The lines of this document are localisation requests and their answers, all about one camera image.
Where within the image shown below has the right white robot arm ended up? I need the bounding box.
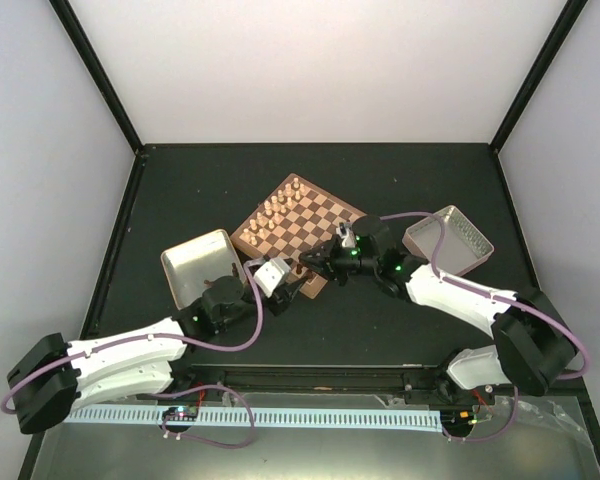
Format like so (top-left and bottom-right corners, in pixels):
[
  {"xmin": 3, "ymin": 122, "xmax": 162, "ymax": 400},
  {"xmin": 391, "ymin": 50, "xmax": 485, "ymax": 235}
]
[{"xmin": 299, "ymin": 215, "xmax": 583, "ymax": 403}]

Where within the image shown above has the silver metal tray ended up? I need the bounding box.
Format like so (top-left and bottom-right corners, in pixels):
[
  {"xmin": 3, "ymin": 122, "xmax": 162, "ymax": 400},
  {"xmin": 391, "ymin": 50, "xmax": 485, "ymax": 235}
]
[{"xmin": 402, "ymin": 205, "xmax": 494, "ymax": 276}]

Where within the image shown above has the left controller board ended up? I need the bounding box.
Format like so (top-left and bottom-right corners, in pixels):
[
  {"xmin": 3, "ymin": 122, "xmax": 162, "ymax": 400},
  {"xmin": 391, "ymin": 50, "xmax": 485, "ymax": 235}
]
[{"xmin": 162, "ymin": 406, "xmax": 198, "ymax": 422}]

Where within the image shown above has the wooden chess board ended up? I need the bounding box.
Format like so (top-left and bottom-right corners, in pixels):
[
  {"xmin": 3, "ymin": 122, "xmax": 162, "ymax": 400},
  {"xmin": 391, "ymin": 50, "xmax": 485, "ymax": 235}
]
[{"xmin": 230, "ymin": 174, "xmax": 364, "ymax": 299}]

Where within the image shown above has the controller board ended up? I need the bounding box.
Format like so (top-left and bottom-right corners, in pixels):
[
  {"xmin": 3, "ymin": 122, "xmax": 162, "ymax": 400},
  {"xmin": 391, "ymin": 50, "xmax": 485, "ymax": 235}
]
[
  {"xmin": 440, "ymin": 410, "xmax": 493, "ymax": 427},
  {"xmin": 162, "ymin": 406, "xmax": 198, "ymax": 422}
]

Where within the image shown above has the black mounting rail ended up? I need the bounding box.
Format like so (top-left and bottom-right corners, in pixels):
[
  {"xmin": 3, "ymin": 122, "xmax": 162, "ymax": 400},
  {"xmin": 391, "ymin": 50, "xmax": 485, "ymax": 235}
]
[{"xmin": 156, "ymin": 364, "xmax": 461, "ymax": 404}]

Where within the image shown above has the right controller board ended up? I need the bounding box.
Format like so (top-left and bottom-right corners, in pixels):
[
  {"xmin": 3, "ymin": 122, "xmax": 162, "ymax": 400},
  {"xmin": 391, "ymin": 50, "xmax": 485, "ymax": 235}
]
[{"xmin": 440, "ymin": 410, "xmax": 493, "ymax": 427}]

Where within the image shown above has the yellow tin box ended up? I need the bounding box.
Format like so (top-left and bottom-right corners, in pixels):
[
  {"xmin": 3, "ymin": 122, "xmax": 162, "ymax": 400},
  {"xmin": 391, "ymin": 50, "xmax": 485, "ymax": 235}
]
[{"xmin": 160, "ymin": 229, "xmax": 246, "ymax": 310}]

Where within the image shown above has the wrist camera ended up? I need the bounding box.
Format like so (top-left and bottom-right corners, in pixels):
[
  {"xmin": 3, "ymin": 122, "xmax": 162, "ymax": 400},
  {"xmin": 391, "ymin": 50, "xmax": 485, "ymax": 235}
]
[
  {"xmin": 336, "ymin": 222, "xmax": 356, "ymax": 249},
  {"xmin": 254, "ymin": 257, "xmax": 291, "ymax": 297}
]

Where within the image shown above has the white slotted cable duct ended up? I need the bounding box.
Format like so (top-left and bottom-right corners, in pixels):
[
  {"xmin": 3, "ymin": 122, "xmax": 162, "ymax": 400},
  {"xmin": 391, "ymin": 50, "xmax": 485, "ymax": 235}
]
[{"xmin": 65, "ymin": 404, "xmax": 443, "ymax": 433}]

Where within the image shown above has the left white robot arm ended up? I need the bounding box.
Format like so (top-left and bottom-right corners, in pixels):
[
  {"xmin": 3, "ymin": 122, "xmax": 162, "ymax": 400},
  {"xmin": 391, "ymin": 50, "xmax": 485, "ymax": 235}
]
[{"xmin": 1, "ymin": 276, "xmax": 307, "ymax": 435}]

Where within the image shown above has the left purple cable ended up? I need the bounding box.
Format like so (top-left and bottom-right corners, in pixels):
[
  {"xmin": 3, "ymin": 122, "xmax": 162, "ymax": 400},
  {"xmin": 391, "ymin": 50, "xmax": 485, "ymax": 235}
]
[{"xmin": 0, "ymin": 257, "xmax": 266, "ymax": 414}]

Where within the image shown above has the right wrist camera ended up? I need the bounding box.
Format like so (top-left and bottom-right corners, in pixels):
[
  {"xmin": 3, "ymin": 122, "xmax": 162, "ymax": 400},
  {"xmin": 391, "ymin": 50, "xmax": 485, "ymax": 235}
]
[{"xmin": 336, "ymin": 222, "xmax": 356, "ymax": 249}]

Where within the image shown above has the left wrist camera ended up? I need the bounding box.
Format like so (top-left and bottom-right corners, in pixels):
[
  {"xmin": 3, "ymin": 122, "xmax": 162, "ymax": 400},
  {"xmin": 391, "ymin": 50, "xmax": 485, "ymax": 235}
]
[{"xmin": 254, "ymin": 257, "xmax": 291, "ymax": 297}]

